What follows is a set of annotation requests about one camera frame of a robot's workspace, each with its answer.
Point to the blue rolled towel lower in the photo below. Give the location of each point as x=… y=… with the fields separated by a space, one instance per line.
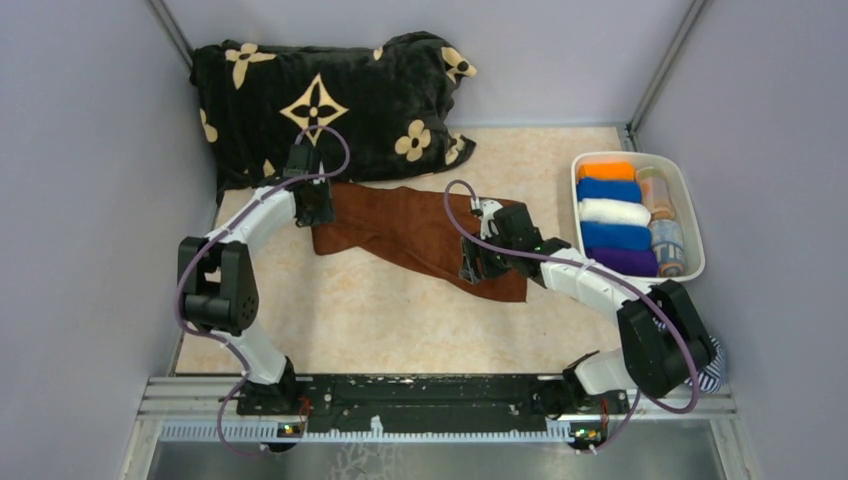
x=615 y=236

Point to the blue white striped towel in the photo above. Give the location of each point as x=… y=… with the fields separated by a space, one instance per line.
x=712 y=377

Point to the white rolled towel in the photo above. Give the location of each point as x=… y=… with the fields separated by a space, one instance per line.
x=616 y=212

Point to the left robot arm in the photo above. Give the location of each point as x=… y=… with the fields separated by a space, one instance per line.
x=218 y=295

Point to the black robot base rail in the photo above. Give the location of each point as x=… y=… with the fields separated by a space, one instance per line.
x=526 y=408

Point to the brown towel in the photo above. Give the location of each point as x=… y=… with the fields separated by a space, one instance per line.
x=410 y=229

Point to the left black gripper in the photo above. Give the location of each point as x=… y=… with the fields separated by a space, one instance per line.
x=326 y=213

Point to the orange blue patterned towel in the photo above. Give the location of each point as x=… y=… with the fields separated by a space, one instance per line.
x=667 y=244

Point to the orange rolled towel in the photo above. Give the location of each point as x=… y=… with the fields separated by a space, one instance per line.
x=614 y=171

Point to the blue rolled towel upper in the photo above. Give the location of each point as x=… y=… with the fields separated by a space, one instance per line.
x=592 y=188

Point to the purple rolled towel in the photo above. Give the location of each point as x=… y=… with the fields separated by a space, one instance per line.
x=640 y=263

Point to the blue rolled towel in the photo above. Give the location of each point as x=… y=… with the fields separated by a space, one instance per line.
x=615 y=236
x=592 y=188

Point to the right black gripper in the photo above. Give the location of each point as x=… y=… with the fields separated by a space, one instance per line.
x=469 y=269

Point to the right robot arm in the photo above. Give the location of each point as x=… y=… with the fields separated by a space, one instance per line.
x=663 y=340

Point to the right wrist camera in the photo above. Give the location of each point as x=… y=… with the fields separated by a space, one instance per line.
x=485 y=209

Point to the black pillow with beige flowers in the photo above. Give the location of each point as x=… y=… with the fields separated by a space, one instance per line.
x=375 y=114

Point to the white plastic bin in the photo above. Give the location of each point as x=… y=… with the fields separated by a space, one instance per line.
x=685 y=214

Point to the orange polka dot towel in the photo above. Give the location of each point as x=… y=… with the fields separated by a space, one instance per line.
x=655 y=193

